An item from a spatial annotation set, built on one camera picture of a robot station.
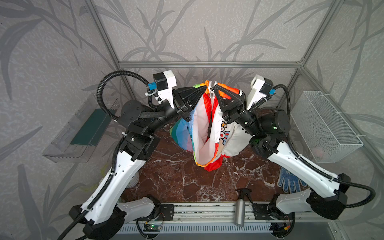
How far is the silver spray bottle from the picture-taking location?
705 mm

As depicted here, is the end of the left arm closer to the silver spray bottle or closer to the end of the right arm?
the end of the right arm

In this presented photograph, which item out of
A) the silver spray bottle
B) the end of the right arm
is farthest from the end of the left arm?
the silver spray bottle
